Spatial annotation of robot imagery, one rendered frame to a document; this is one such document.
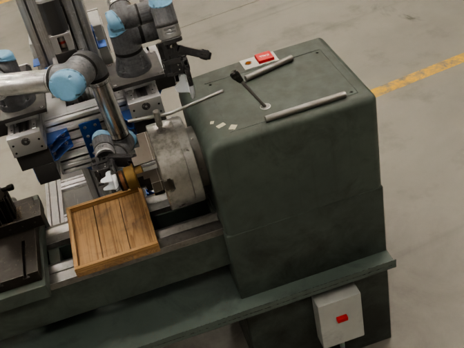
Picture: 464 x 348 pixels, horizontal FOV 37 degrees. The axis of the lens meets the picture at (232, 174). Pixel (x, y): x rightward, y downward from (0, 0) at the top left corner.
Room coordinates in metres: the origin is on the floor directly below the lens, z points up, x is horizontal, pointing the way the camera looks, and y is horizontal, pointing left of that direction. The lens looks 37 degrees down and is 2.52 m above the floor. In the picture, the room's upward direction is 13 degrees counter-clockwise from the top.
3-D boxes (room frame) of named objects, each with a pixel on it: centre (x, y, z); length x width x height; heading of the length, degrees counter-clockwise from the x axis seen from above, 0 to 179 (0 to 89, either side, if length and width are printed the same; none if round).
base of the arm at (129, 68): (2.64, 0.30, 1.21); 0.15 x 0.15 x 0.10
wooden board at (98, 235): (1.98, 0.48, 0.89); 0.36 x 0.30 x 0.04; 8
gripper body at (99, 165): (2.10, 0.44, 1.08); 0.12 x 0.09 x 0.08; 8
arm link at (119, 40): (2.64, 0.30, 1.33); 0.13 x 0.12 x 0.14; 98
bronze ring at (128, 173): (2.00, 0.35, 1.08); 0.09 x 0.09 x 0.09; 9
